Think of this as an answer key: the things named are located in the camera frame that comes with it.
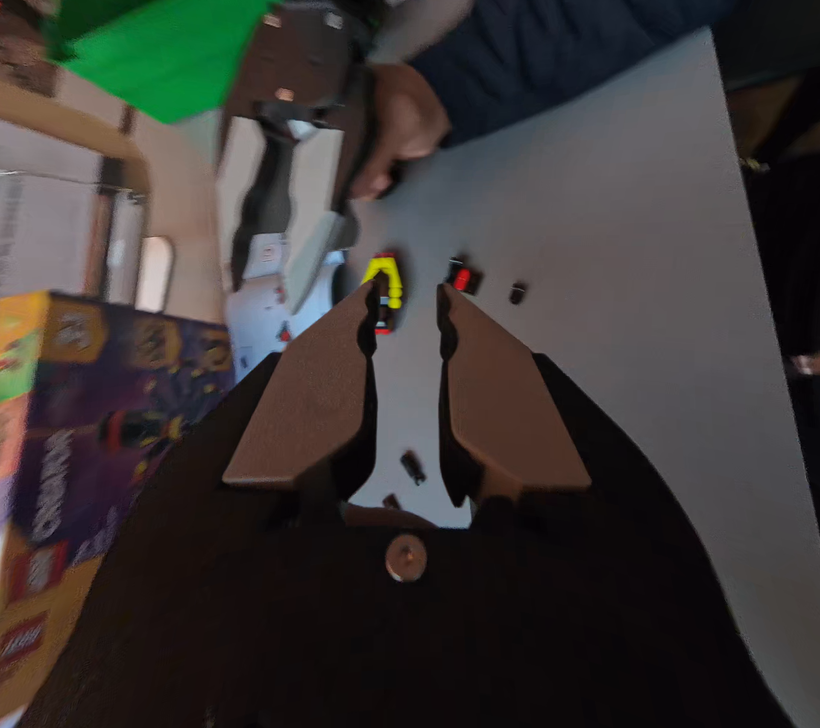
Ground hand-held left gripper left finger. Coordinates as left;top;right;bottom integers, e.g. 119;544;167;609
223;279;379;501

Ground person's right forearm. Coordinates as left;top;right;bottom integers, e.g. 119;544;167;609
410;0;820;150

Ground small black red lego assembly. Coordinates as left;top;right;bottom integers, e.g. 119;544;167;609
443;257;485;297

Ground person's dark trousers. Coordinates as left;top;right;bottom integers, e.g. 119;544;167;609
737;151;820;527

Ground person's right hand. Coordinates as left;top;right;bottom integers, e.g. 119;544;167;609
349;63;451;201

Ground yellow black lego model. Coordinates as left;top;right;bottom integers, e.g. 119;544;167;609
360;252;405;335

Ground lego set box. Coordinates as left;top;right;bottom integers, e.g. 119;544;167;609
0;291;235;717

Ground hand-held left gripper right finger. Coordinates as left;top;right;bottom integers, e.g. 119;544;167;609
437;282;592;508

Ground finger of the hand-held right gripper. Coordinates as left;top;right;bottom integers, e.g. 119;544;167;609
284;209;360;316
229;122;306;294

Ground green plastic bin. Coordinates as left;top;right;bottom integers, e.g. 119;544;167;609
45;0;379;125

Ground open instruction booklet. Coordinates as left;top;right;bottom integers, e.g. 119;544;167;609
224;231;351;386

